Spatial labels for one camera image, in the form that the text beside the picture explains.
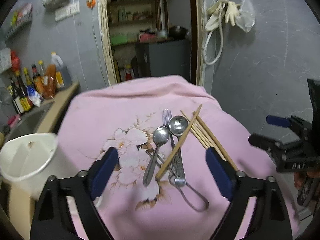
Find wooden chopstick three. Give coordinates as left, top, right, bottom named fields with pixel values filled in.
left=190, top=114, right=226, bottom=160

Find wooden chopstick four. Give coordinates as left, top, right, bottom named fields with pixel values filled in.
left=192, top=112, right=239, bottom=172

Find wooden chopstick two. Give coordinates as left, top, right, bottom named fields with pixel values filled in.
left=184, top=114, right=218, bottom=156

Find wooden chopstick one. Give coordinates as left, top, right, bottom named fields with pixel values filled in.
left=180, top=109, right=213, bottom=153

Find crossing wooden chopstick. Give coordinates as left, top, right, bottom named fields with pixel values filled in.
left=155, top=104, right=202, bottom=180

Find smaller steel spoon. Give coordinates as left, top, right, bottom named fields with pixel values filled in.
left=143, top=126, right=169, bottom=186

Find person's right hand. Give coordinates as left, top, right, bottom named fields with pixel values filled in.
left=293, top=171, right=320, bottom=189

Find white plastic utensil holder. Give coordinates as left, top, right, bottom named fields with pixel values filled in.
left=1, top=133, right=58, bottom=182

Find steel fork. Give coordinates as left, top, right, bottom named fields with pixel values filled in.
left=162, top=109, right=185, bottom=187

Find larger steel spoon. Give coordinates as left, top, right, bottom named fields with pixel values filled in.
left=169, top=115, right=188, bottom=186

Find dark sauce bottle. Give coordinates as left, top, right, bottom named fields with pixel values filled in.
left=10, top=77, right=24, bottom=115

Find pink floral cloth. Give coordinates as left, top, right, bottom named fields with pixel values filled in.
left=57, top=74, right=301, bottom=240

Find large oil bottle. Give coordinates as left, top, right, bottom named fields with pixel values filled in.
left=51, top=51, right=72, bottom=90

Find clear plastic bag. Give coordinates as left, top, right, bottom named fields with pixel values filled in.
left=235, top=0, right=256, bottom=33

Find white rubber gloves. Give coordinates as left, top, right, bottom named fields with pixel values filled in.
left=205, top=0, right=240, bottom=32

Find dark grey cabinet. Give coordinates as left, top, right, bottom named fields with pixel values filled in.
left=135, top=40, right=191, bottom=81

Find wooden storage shelf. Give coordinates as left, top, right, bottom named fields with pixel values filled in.
left=107, top=0, right=168, bottom=83

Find white hose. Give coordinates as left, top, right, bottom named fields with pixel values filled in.
left=202, top=10, right=224, bottom=66

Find grey wall shelf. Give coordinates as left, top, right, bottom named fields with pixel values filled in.
left=4, top=3, right=33, bottom=40

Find white wall switch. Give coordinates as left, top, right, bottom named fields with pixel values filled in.
left=55, top=1, right=80, bottom=22

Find orange wall hook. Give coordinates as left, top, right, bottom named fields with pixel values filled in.
left=86, top=0, right=96, bottom=9

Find wooden door frame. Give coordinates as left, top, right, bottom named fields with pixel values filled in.
left=97, top=0, right=206, bottom=86

